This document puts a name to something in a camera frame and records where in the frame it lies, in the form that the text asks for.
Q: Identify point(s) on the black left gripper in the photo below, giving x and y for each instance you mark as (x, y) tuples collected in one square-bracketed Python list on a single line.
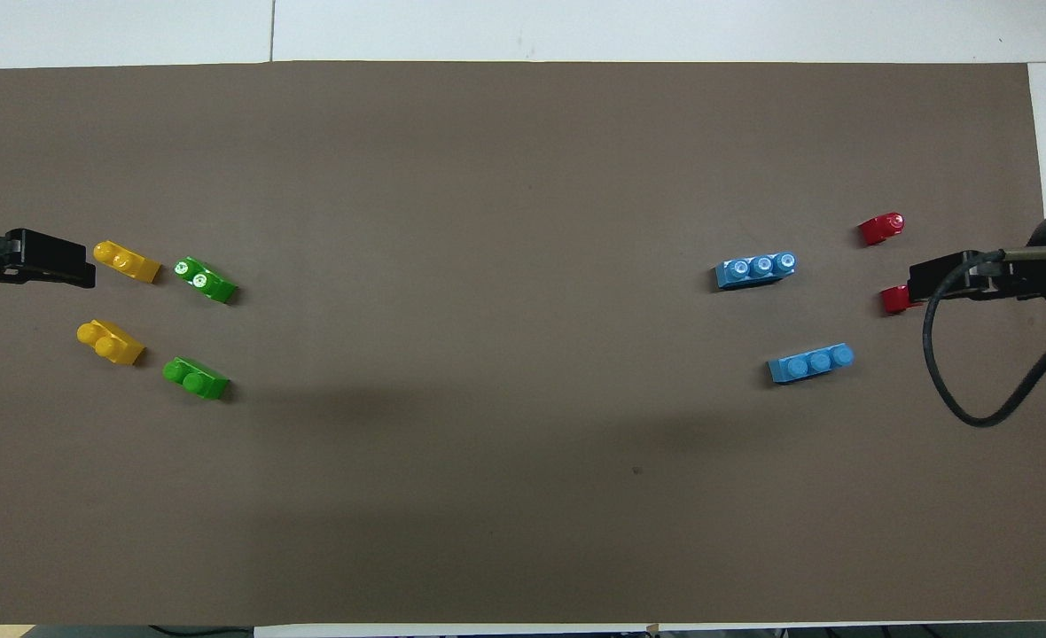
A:
[(35, 257)]

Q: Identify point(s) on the green two-stud toy block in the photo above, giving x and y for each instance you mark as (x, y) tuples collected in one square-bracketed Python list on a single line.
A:
[(195, 379), (206, 280)]

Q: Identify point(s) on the blue three-stud toy block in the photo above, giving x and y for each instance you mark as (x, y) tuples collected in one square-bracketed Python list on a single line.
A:
[(811, 364), (755, 270)]

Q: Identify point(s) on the red single-stud toy block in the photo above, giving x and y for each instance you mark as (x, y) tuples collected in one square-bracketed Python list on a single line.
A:
[(881, 229), (893, 301)]

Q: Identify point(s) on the yellow two-stud toy block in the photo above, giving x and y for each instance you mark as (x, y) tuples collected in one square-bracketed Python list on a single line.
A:
[(127, 262), (111, 342)]

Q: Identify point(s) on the brown table mat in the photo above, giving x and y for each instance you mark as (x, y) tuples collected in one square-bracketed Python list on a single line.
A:
[(523, 177)]

